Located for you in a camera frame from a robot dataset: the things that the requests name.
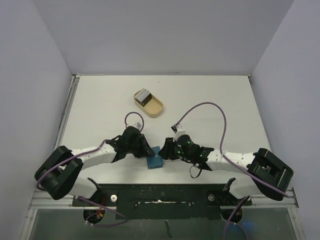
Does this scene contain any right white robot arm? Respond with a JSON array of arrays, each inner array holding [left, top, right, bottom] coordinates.
[[158, 134, 294, 205]]

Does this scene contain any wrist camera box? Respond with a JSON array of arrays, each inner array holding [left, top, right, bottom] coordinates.
[[133, 122, 143, 131], [171, 124, 186, 138]]

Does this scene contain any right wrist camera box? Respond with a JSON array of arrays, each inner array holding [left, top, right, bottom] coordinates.
[[171, 124, 186, 138]]

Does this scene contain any aluminium left side rail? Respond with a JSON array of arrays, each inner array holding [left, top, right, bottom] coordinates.
[[52, 74, 81, 153]]

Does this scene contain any blue leather card holder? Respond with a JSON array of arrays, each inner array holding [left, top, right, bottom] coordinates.
[[146, 146, 164, 170]]

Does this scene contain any aluminium front rail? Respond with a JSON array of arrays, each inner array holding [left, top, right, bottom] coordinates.
[[28, 188, 299, 210]]

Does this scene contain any stack of credit cards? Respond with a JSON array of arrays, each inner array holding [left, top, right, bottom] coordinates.
[[134, 88, 152, 106]]

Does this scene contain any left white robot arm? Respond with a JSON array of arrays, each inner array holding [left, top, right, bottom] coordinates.
[[34, 126, 155, 206]]

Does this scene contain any beige oval tray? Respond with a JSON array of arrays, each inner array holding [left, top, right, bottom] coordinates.
[[133, 90, 164, 118]]

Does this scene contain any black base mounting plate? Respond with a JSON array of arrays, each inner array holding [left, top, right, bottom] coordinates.
[[72, 183, 239, 220]]

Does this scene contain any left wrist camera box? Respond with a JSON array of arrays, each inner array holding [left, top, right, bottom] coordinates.
[[133, 122, 143, 131]]

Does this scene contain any aluminium rail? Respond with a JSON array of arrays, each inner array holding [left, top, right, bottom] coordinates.
[[52, 74, 81, 153], [28, 188, 299, 210]]

